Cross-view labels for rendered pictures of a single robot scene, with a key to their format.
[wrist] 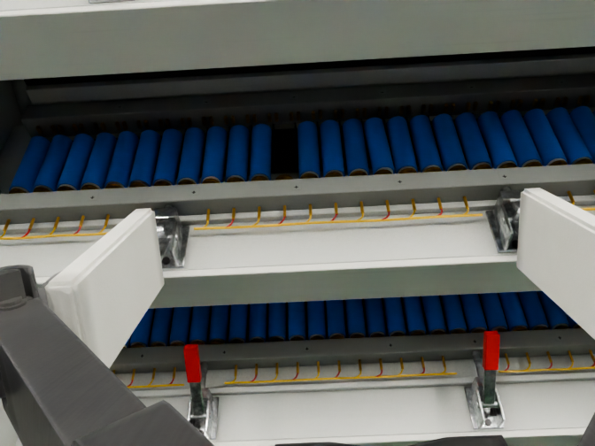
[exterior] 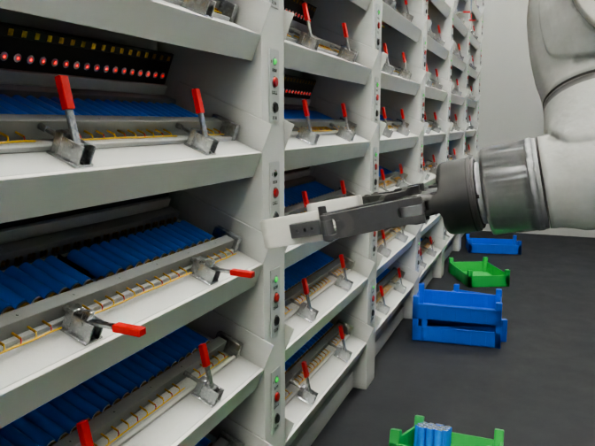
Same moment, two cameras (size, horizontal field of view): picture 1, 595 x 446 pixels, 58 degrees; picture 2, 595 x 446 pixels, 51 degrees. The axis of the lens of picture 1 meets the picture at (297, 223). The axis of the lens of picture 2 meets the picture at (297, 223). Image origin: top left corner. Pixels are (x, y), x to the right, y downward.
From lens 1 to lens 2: 0.64 m
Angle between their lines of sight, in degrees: 68
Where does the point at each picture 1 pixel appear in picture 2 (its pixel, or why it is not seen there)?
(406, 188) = (163, 265)
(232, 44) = (124, 188)
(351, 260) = (167, 306)
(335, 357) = (130, 410)
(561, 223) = (330, 203)
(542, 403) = (222, 383)
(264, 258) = (132, 319)
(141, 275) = (286, 232)
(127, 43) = (87, 190)
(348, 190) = (142, 272)
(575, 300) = not seen: hidden behind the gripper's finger
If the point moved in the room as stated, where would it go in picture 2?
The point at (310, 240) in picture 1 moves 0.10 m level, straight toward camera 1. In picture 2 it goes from (140, 305) to (210, 314)
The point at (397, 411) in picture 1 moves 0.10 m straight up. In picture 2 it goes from (177, 420) to (174, 353)
